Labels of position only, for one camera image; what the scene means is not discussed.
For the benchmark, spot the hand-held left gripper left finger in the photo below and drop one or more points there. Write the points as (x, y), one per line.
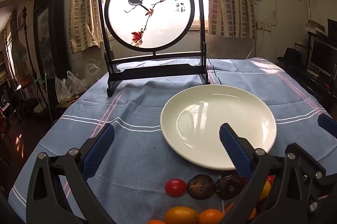
(98, 150)

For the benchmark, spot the black computer monitor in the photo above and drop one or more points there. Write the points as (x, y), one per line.
(322, 55)

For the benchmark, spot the white round plate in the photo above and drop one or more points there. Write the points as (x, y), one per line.
(210, 108)

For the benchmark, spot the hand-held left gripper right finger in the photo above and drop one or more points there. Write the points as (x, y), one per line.
(234, 151)

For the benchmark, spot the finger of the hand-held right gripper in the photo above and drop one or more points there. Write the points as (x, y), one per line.
(327, 124)

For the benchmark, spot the yellow cherry tomato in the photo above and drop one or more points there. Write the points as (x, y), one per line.
(181, 215)
(264, 190)

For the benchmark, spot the blue striped tablecloth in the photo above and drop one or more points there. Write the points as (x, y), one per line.
(144, 113)

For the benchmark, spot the black-framed bird painting screen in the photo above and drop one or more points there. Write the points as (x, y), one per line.
(150, 16)

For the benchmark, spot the white wall socket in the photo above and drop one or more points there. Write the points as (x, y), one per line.
(263, 25)

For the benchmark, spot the clear plastic bag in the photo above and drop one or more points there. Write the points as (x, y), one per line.
(73, 84)

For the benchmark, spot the red cherry tomato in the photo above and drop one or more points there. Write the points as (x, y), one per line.
(270, 179)
(175, 187)

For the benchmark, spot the orange kumquat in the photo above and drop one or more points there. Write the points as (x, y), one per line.
(210, 216)
(155, 222)

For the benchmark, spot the dark framed landscape painting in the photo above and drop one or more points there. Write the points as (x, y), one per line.
(47, 29)

